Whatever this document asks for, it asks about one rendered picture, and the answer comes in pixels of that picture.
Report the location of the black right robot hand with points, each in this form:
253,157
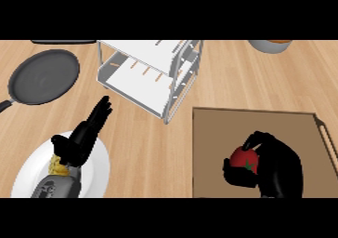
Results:
279,167

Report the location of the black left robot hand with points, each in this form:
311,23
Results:
83,139

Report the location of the red tomato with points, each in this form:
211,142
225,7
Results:
245,159

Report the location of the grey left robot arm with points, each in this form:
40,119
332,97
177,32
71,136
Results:
55,185

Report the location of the brown tray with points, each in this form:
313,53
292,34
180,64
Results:
213,155

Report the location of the yellow food piece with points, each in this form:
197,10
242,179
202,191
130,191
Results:
57,167

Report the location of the white plate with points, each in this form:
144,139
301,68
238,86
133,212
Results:
96,173

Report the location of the dark grey frying pan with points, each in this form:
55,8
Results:
43,77

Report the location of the dark flat appliance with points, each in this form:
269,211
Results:
63,41

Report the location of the grey bowl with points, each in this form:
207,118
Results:
270,46

